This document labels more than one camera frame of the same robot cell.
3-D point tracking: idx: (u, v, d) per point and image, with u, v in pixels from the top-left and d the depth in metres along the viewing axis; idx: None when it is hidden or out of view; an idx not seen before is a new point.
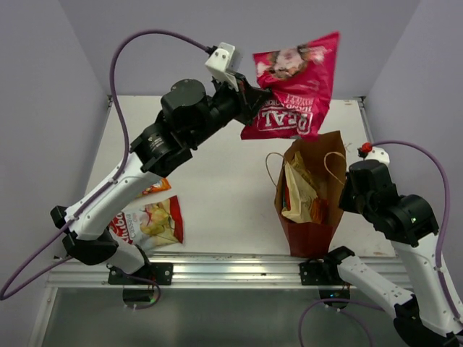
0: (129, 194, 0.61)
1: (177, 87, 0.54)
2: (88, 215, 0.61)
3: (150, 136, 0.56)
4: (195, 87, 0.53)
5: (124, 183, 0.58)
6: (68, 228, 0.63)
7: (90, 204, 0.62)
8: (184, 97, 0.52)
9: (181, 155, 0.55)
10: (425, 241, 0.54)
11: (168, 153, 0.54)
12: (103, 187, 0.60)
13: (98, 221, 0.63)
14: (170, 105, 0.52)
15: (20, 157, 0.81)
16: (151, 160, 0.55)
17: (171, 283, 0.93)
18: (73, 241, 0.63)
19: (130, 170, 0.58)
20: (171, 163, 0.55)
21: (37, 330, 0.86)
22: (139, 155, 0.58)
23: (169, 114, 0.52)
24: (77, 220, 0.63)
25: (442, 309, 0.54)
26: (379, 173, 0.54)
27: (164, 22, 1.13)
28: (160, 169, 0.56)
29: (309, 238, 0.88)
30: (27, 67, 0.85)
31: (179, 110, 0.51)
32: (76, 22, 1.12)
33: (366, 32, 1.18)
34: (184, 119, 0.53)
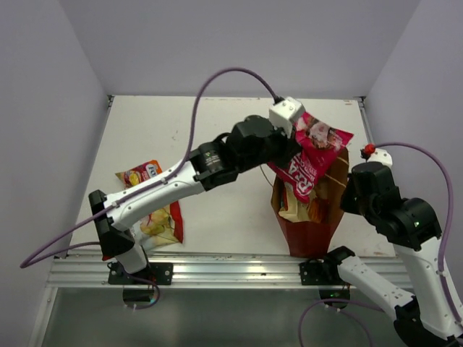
0: (172, 197, 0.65)
1: (250, 119, 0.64)
2: (129, 206, 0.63)
3: (208, 152, 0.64)
4: (265, 123, 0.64)
5: (174, 186, 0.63)
6: (105, 212, 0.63)
7: (135, 196, 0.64)
8: (256, 129, 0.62)
9: (230, 176, 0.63)
10: (428, 244, 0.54)
11: (221, 171, 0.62)
12: (154, 183, 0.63)
13: (135, 215, 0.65)
14: (241, 131, 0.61)
15: (19, 157, 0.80)
16: (207, 172, 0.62)
17: (171, 283, 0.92)
18: (107, 226, 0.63)
19: (184, 176, 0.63)
20: (219, 180, 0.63)
21: (37, 330, 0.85)
22: (194, 166, 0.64)
23: (238, 137, 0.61)
24: (115, 208, 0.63)
25: (443, 313, 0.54)
26: (382, 176, 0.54)
27: (163, 20, 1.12)
28: (208, 183, 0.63)
29: (308, 239, 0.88)
30: (26, 67, 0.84)
31: (250, 137, 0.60)
32: (75, 21, 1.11)
33: (367, 32, 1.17)
34: (247, 147, 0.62)
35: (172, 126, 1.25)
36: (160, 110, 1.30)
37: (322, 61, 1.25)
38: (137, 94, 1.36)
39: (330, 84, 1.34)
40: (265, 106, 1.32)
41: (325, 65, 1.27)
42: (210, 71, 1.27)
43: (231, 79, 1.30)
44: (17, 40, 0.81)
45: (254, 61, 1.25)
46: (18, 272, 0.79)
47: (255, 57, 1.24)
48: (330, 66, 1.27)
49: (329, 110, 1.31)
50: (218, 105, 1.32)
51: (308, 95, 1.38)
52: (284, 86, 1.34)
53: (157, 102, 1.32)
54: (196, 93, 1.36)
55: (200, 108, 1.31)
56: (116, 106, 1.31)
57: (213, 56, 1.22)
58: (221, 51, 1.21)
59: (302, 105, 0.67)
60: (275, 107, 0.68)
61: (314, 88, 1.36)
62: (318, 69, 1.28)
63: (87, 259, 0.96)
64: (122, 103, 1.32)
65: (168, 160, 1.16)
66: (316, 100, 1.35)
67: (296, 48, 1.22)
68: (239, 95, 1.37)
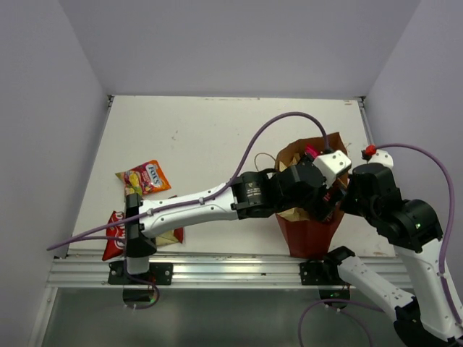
0: (202, 217, 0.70)
1: (305, 165, 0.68)
2: (163, 217, 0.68)
3: (252, 183, 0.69)
4: (318, 172, 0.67)
5: (210, 208, 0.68)
6: (139, 218, 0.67)
7: (170, 209, 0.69)
8: (308, 176, 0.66)
9: (265, 211, 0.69)
10: (430, 246, 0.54)
11: (259, 205, 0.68)
12: (192, 201, 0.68)
13: (165, 227, 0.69)
14: (294, 175, 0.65)
15: (19, 158, 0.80)
16: (244, 204, 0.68)
17: (171, 283, 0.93)
18: (137, 232, 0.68)
19: (221, 200, 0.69)
20: (254, 212, 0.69)
21: (36, 329, 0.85)
22: (234, 194, 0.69)
23: (289, 178, 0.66)
24: (149, 215, 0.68)
25: (444, 314, 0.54)
26: (383, 178, 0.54)
27: (163, 20, 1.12)
28: (244, 213, 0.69)
29: (308, 237, 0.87)
30: (25, 69, 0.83)
31: (300, 183, 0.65)
32: (74, 21, 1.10)
33: (368, 32, 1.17)
34: (293, 190, 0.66)
35: (173, 126, 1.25)
36: (160, 110, 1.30)
37: (323, 61, 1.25)
38: (137, 94, 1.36)
39: (330, 84, 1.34)
40: (265, 106, 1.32)
41: (325, 66, 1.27)
42: (210, 71, 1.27)
43: (231, 79, 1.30)
44: (17, 42, 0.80)
45: (254, 61, 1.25)
46: (18, 273, 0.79)
47: (255, 57, 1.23)
48: (331, 66, 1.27)
49: (329, 110, 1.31)
50: (218, 105, 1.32)
51: (308, 95, 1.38)
52: (284, 87, 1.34)
53: (157, 102, 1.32)
54: (196, 93, 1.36)
55: (200, 108, 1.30)
56: (116, 106, 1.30)
57: (213, 56, 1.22)
58: (221, 51, 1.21)
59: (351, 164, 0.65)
60: (323, 157, 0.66)
61: (314, 88, 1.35)
62: (319, 70, 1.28)
63: (86, 260, 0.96)
64: (122, 103, 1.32)
65: (168, 160, 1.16)
66: (316, 100, 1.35)
67: (296, 49, 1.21)
68: (239, 95, 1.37)
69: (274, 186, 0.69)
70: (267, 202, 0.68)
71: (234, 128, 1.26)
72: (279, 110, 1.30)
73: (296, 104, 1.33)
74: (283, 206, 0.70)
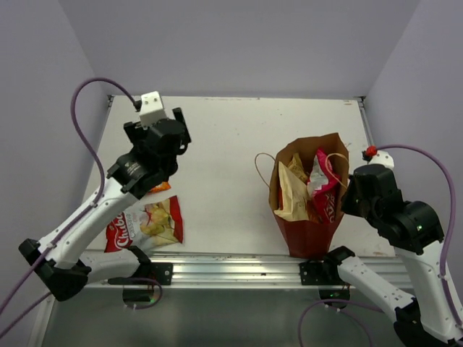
0: (108, 217, 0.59)
1: (160, 121, 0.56)
2: (68, 241, 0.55)
3: (126, 162, 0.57)
4: (179, 123, 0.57)
5: (106, 204, 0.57)
6: (44, 258, 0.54)
7: (68, 230, 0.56)
8: (171, 126, 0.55)
9: (157, 178, 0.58)
10: (431, 248, 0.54)
11: (145, 176, 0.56)
12: (85, 210, 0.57)
13: (77, 249, 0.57)
14: (157, 134, 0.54)
15: (19, 158, 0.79)
16: (132, 181, 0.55)
17: (171, 283, 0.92)
18: (51, 270, 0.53)
19: (111, 192, 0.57)
20: (148, 185, 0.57)
21: (37, 329, 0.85)
22: (117, 179, 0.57)
23: (154, 139, 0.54)
24: (54, 249, 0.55)
25: (444, 316, 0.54)
26: (385, 179, 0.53)
27: (163, 19, 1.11)
28: (139, 190, 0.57)
29: (307, 238, 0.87)
30: (24, 68, 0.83)
31: (166, 137, 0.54)
32: (74, 19, 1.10)
33: (369, 32, 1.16)
34: (166, 146, 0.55)
35: None
36: None
37: (323, 61, 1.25)
38: (137, 94, 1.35)
39: (330, 84, 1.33)
40: (265, 106, 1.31)
41: (326, 66, 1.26)
42: (210, 71, 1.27)
43: (231, 79, 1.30)
44: (17, 43, 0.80)
45: (254, 61, 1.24)
46: (18, 275, 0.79)
47: (255, 56, 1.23)
48: (332, 66, 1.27)
49: (329, 110, 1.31)
50: (217, 105, 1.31)
51: (308, 95, 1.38)
52: (284, 86, 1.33)
53: None
54: (195, 93, 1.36)
55: (200, 108, 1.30)
56: (116, 106, 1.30)
57: (213, 56, 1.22)
58: (221, 51, 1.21)
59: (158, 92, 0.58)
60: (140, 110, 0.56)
61: (314, 88, 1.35)
62: (319, 69, 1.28)
63: None
64: (122, 103, 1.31)
65: None
66: (316, 100, 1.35)
67: (298, 48, 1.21)
68: (239, 95, 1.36)
69: (145, 152, 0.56)
70: (153, 170, 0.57)
71: (234, 128, 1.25)
72: (279, 110, 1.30)
73: (296, 103, 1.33)
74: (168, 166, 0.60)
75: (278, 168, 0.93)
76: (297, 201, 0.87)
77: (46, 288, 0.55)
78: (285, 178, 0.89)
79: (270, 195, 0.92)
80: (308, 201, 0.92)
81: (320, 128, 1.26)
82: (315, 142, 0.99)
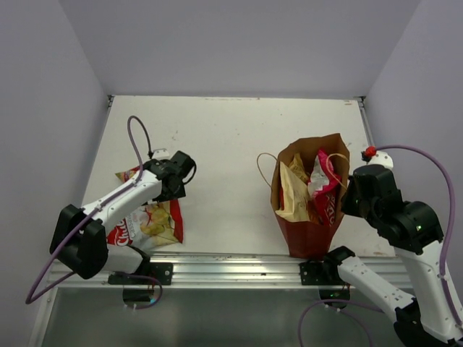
0: (139, 199, 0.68)
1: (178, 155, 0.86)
2: (113, 207, 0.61)
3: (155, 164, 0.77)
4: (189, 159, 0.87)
5: (144, 186, 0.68)
6: (91, 217, 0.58)
7: (111, 199, 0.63)
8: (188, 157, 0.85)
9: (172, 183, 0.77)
10: (430, 248, 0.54)
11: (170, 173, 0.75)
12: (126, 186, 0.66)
13: (116, 217, 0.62)
14: (184, 156, 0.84)
15: (19, 158, 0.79)
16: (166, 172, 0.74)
17: (171, 283, 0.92)
18: (98, 226, 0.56)
19: (147, 178, 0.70)
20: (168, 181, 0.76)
21: (37, 330, 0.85)
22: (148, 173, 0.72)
23: (182, 160, 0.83)
24: (100, 211, 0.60)
25: (444, 316, 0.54)
26: (384, 179, 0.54)
27: (163, 19, 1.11)
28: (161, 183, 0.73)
29: (307, 238, 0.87)
30: (24, 69, 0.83)
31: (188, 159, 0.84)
32: (74, 20, 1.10)
33: (369, 32, 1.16)
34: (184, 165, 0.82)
35: (172, 126, 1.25)
36: (159, 109, 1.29)
37: (323, 61, 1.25)
38: (137, 94, 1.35)
39: (330, 84, 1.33)
40: (265, 106, 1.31)
41: (326, 66, 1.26)
42: (210, 71, 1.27)
43: (231, 79, 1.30)
44: (17, 44, 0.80)
45: (254, 61, 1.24)
46: (18, 275, 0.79)
47: (255, 57, 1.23)
48: (331, 66, 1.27)
49: (329, 110, 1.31)
50: (218, 105, 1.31)
51: (308, 95, 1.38)
52: (284, 86, 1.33)
53: (156, 102, 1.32)
54: (196, 93, 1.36)
55: (200, 108, 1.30)
56: (116, 106, 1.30)
57: (213, 56, 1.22)
58: (221, 52, 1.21)
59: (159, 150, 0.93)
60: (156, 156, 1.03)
61: (314, 88, 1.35)
62: (319, 70, 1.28)
63: None
64: (122, 103, 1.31)
65: None
66: (316, 100, 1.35)
67: (297, 48, 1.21)
68: (239, 95, 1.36)
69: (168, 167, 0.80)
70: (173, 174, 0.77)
71: (234, 128, 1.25)
72: (279, 110, 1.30)
73: (297, 103, 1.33)
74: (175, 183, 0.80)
75: (279, 168, 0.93)
76: (298, 201, 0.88)
77: (82, 249, 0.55)
78: (286, 178, 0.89)
79: (271, 195, 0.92)
80: (309, 202, 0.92)
81: (320, 128, 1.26)
82: (316, 142, 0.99)
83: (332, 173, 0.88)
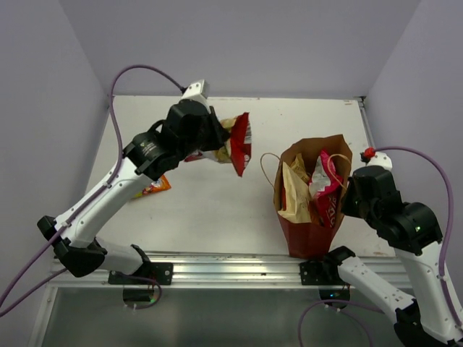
0: (121, 199, 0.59)
1: (182, 102, 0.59)
2: (82, 220, 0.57)
3: (143, 142, 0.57)
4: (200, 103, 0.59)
5: (119, 186, 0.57)
6: (60, 236, 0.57)
7: (83, 210, 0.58)
8: (190, 108, 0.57)
9: (173, 160, 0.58)
10: (430, 249, 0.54)
11: (161, 157, 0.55)
12: (97, 191, 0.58)
13: (92, 228, 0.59)
14: (179, 115, 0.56)
15: (18, 158, 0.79)
16: (150, 158, 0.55)
17: (171, 283, 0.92)
18: (64, 249, 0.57)
19: (124, 173, 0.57)
20: (162, 167, 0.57)
21: (37, 330, 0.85)
22: (132, 160, 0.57)
23: (177, 121, 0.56)
24: (69, 227, 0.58)
25: (444, 316, 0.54)
26: (383, 180, 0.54)
27: (162, 19, 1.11)
28: (154, 172, 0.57)
29: (309, 238, 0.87)
30: (25, 69, 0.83)
31: (187, 118, 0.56)
32: (74, 19, 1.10)
33: (369, 31, 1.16)
34: (184, 128, 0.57)
35: None
36: (159, 109, 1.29)
37: (323, 61, 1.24)
38: (137, 94, 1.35)
39: (330, 84, 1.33)
40: (265, 106, 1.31)
41: (326, 66, 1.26)
42: (210, 71, 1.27)
43: (231, 79, 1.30)
44: (17, 43, 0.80)
45: (253, 61, 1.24)
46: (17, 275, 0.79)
47: (255, 57, 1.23)
48: (332, 66, 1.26)
49: (329, 110, 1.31)
50: (217, 105, 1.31)
51: (308, 95, 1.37)
52: (284, 86, 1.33)
53: (156, 102, 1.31)
54: None
55: None
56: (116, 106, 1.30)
57: (213, 56, 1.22)
58: (220, 52, 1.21)
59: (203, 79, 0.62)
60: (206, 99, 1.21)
61: (315, 88, 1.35)
62: (319, 69, 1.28)
63: None
64: (122, 103, 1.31)
65: None
66: (316, 100, 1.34)
67: (297, 49, 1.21)
68: (239, 95, 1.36)
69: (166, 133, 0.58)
70: (168, 150, 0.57)
71: None
72: (279, 110, 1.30)
73: (297, 103, 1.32)
74: (186, 150, 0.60)
75: (281, 168, 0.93)
76: (300, 202, 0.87)
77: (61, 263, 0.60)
78: (289, 178, 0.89)
79: (274, 196, 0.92)
80: (310, 202, 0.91)
81: (319, 128, 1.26)
82: (319, 143, 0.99)
83: (333, 174, 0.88)
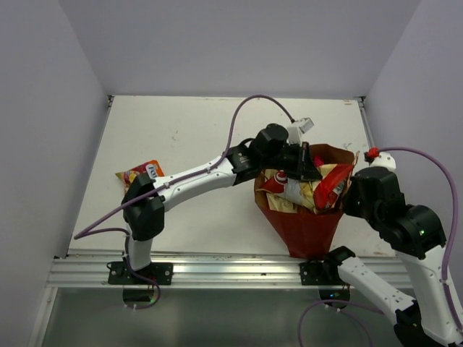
0: (210, 186, 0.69)
1: (270, 127, 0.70)
2: (179, 188, 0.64)
3: (241, 153, 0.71)
4: (282, 130, 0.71)
5: (216, 176, 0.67)
6: (157, 191, 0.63)
7: (182, 178, 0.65)
8: (278, 134, 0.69)
9: (255, 173, 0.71)
10: (432, 252, 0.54)
11: (249, 168, 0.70)
12: (200, 170, 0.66)
13: (180, 197, 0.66)
14: (265, 138, 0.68)
15: (19, 160, 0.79)
16: (241, 168, 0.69)
17: (171, 282, 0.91)
18: (159, 203, 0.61)
19: (223, 168, 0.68)
20: (246, 177, 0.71)
21: (37, 330, 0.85)
22: (228, 162, 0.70)
23: (262, 142, 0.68)
24: (166, 188, 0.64)
25: (445, 320, 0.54)
26: (388, 183, 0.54)
27: (162, 18, 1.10)
28: (239, 178, 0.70)
29: (305, 237, 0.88)
30: (24, 69, 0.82)
31: (273, 141, 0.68)
32: (72, 19, 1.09)
33: (370, 32, 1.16)
34: (270, 148, 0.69)
35: (171, 126, 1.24)
36: (158, 108, 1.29)
37: (324, 61, 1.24)
38: (136, 93, 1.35)
39: (330, 85, 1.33)
40: (264, 107, 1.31)
41: (327, 66, 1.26)
42: (210, 70, 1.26)
43: (230, 79, 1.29)
44: (16, 45, 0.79)
45: (253, 61, 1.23)
46: (18, 276, 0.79)
47: (255, 57, 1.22)
48: (332, 67, 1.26)
49: (330, 110, 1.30)
50: (217, 105, 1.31)
51: (309, 95, 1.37)
52: (285, 87, 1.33)
53: (155, 102, 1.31)
54: (194, 92, 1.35)
55: (199, 108, 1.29)
56: (116, 107, 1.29)
57: (213, 56, 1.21)
58: (220, 50, 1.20)
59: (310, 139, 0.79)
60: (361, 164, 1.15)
61: (315, 88, 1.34)
62: (320, 71, 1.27)
63: (87, 260, 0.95)
64: (121, 103, 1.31)
65: (168, 160, 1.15)
66: (317, 100, 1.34)
67: (298, 49, 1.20)
68: (239, 95, 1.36)
69: (254, 150, 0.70)
70: (254, 165, 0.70)
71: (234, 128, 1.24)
72: (279, 110, 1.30)
73: (296, 104, 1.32)
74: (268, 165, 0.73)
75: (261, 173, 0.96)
76: (282, 200, 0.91)
77: (142, 216, 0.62)
78: (279, 176, 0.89)
79: (258, 196, 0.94)
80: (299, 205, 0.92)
81: (320, 127, 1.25)
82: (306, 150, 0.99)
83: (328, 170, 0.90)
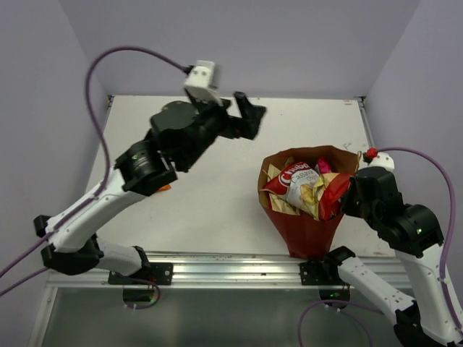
0: (113, 210, 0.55)
1: (168, 108, 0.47)
2: (66, 230, 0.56)
3: (134, 154, 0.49)
4: (187, 108, 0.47)
5: (105, 200, 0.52)
6: (45, 238, 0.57)
7: (70, 217, 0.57)
8: (171, 120, 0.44)
9: (166, 176, 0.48)
10: (430, 251, 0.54)
11: (151, 173, 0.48)
12: (83, 202, 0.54)
13: (78, 235, 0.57)
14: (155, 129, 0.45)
15: (19, 157, 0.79)
16: (134, 180, 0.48)
17: (171, 283, 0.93)
18: (50, 253, 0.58)
19: (111, 188, 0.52)
20: (154, 185, 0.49)
21: (37, 329, 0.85)
22: (121, 174, 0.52)
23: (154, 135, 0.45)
24: (56, 233, 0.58)
25: (444, 319, 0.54)
26: (385, 181, 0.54)
27: (161, 18, 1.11)
28: (143, 189, 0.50)
29: (306, 236, 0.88)
30: (24, 67, 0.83)
31: (163, 132, 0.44)
32: (73, 18, 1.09)
33: (370, 32, 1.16)
34: (169, 142, 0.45)
35: None
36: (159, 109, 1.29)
37: (323, 61, 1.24)
38: (137, 93, 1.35)
39: (330, 85, 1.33)
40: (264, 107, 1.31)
41: (327, 65, 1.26)
42: None
43: (229, 79, 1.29)
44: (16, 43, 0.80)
45: (252, 60, 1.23)
46: (17, 275, 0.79)
47: (254, 56, 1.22)
48: (332, 66, 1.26)
49: (329, 111, 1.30)
50: None
51: (309, 95, 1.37)
52: (284, 87, 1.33)
53: (155, 102, 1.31)
54: None
55: None
56: (116, 107, 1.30)
57: (212, 56, 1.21)
58: (219, 50, 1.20)
59: (217, 65, 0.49)
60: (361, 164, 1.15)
61: (315, 88, 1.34)
62: (320, 70, 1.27)
63: None
64: (121, 103, 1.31)
65: None
66: (317, 100, 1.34)
67: (298, 48, 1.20)
68: None
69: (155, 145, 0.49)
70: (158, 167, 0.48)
71: None
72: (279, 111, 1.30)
73: (296, 104, 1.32)
74: (186, 160, 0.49)
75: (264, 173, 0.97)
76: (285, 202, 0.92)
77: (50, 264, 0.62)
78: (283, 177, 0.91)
79: (260, 196, 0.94)
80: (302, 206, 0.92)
81: (320, 127, 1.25)
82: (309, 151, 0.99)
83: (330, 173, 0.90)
